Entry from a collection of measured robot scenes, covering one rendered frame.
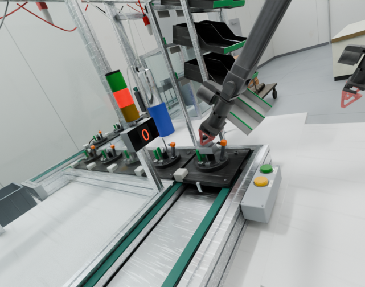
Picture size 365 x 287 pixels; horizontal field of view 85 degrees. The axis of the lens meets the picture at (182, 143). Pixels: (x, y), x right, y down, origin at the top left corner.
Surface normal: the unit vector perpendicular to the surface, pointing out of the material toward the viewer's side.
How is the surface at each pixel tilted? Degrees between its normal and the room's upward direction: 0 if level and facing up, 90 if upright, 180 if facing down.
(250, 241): 0
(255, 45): 83
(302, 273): 0
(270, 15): 83
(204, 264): 0
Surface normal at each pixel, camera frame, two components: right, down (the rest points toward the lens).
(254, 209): -0.54, 0.48
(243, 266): -0.32, -0.88
